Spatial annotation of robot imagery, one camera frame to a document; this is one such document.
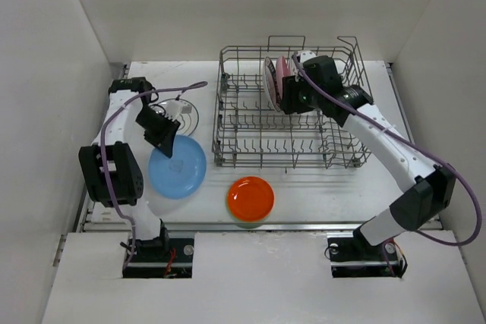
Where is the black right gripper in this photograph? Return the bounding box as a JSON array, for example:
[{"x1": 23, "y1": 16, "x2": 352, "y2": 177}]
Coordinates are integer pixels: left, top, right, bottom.
[{"x1": 279, "y1": 74, "x2": 323, "y2": 115}]

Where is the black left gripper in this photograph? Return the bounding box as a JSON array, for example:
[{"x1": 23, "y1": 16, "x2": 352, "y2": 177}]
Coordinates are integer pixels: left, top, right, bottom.
[{"x1": 135, "y1": 105, "x2": 180, "y2": 157}]

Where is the pink plate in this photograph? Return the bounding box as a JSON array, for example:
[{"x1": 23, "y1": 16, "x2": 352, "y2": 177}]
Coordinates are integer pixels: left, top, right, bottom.
[{"x1": 276, "y1": 56, "x2": 292, "y2": 82}]

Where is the white plate dark patterned rim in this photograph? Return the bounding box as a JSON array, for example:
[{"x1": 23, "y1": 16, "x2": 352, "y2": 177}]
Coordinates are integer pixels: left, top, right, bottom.
[{"x1": 263, "y1": 57, "x2": 282, "y2": 112}]

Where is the blue plate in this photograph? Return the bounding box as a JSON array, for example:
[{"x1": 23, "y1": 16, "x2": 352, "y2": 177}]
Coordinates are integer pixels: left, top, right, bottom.
[{"x1": 147, "y1": 135, "x2": 207, "y2": 200}]

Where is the white plate green rim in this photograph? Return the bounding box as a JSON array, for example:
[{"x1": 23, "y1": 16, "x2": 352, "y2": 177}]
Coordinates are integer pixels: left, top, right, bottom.
[{"x1": 150, "y1": 98, "x2": 200, "y2": 137}]

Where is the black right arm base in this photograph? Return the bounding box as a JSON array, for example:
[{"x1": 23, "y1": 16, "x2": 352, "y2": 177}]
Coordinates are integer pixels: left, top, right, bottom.
[{"x1": 324, "y1": 236, "x2": 409, "y2": 278}]

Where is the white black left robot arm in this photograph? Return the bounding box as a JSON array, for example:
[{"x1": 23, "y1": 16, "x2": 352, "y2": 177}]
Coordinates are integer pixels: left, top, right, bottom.
[{"x1": 78, "y1": 77, "x2": 180, "y2": 261}]

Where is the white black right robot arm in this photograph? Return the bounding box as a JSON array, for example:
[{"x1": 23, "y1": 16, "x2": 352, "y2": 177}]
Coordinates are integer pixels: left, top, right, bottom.
[{"x1": 274, "y1": 50, "x2": 456, "y2": 259}]

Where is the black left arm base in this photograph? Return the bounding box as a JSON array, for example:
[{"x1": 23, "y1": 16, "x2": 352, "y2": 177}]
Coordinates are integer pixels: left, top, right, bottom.
[{"x1": 122, "y1": 237, "x2": 194, "y2": 279}]

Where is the white plate orange sunburst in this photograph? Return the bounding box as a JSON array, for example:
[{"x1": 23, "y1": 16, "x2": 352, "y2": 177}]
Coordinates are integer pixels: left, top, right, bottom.
[{"x1": 289, "y1": 56, "x2": 300, "y2": 75}]

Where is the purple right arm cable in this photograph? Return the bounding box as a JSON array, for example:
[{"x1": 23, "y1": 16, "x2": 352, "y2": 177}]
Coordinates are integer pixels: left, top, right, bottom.
[{"x1": 291, "y1": 50, "x2": 483, "y2": 278}]

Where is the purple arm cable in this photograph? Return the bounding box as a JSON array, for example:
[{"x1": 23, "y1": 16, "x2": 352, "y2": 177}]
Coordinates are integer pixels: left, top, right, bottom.
[
  {"x1": 100, "y1": 80, "x2": 209, "y2": 278},
  {"x1": 291, "y1": 50, "x2": 483, "y2": 278}
]

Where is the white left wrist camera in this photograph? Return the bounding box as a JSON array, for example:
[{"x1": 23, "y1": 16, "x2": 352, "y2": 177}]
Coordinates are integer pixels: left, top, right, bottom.
[{"x1": 165, "y1": 99, "x2": 192, "y2": 120}]

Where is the grey wire dish rack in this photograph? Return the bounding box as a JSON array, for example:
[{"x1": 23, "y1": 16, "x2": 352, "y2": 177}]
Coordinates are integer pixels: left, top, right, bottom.
[{"x1": 212, "y1": 36, "x2": 371, "y2": 168}]

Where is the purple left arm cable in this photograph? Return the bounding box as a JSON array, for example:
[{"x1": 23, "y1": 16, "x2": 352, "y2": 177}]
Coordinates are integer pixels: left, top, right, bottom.
[{"x1": 100, "y1": 80, "x2": 209, "y2": 278}]

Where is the aluminium front rail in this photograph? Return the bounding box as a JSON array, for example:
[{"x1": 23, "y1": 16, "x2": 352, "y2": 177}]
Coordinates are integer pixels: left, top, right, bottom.
[{"x1": 75, "y1": 221, "x2": 445, "y2": 234}]

